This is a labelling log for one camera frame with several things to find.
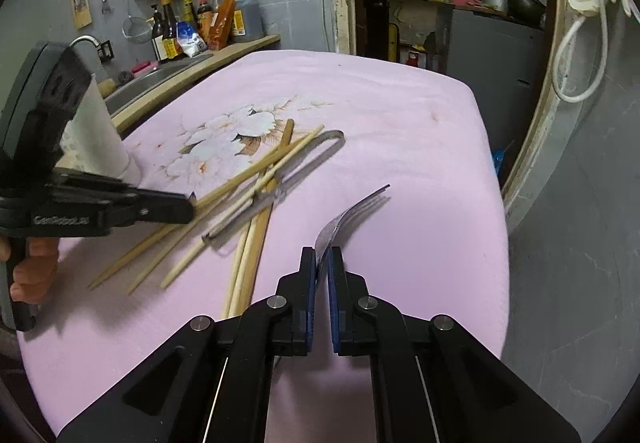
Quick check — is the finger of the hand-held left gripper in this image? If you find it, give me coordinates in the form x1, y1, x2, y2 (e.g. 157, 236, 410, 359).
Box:
46, 170, 197, 225

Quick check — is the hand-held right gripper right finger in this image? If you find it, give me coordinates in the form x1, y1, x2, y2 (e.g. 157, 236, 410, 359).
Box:
327, 246, 584, 443

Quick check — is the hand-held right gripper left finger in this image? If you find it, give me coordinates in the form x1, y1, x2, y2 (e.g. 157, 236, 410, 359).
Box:
59, 246, 317, 443

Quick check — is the light wooden chopstick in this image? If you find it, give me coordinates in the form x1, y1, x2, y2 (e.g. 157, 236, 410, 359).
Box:
127, 130, 322, 295
159, 183, 275, 289
222, 203, 258, 320
88, 124, 326, 290

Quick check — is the white utensil holder cup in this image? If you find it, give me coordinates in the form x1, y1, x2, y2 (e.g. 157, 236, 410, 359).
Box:
59, 72, 143, 185

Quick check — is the brown wooden utensil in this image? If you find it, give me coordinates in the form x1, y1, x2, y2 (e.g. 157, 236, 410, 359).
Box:
231, 119, 296, 320

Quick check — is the metal fork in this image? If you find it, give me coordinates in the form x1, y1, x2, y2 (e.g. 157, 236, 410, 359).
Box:
315, 184, 392, 274

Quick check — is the silver metal utensil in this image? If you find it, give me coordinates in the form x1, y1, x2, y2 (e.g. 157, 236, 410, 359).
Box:
201, 129, 347, 249

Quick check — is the person's left hand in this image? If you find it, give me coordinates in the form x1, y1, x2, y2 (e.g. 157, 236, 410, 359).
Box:
9, 237, 59, 307

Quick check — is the steel sink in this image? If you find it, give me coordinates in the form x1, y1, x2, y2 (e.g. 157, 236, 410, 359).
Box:
106, 54, 213, 111

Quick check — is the metal strainer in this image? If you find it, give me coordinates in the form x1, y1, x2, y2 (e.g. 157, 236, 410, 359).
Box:
119, 0, 154, 44

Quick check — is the dark sauce bottle yellow label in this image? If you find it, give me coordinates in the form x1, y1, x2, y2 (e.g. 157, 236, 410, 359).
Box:
160, 0, 182, 60

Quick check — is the white blue bag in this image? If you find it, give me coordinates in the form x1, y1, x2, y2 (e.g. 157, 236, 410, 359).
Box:
177, 20, 209, 58

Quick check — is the orange spice packet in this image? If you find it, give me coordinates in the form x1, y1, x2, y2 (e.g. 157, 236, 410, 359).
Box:
206, 0, 236, 50

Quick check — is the pink floral blanket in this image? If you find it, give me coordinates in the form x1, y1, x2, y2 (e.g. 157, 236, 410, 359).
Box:
15, 50, 512, 443

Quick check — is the large plastic jug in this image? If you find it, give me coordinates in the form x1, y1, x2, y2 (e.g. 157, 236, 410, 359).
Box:
229, 0, 264, 42

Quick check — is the grey cabinet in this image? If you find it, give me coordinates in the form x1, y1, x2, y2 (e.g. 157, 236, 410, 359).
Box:
434, 4, 547, 161

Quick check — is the dark cooking pot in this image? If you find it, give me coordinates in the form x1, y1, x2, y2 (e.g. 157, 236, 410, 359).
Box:
505, 0, 547, 25

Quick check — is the wooden door frame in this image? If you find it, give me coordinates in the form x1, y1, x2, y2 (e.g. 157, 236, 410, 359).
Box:
325, 0, 591, 229

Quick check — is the white cable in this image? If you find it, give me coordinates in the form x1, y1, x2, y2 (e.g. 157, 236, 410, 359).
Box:
551, 0, 609, 103

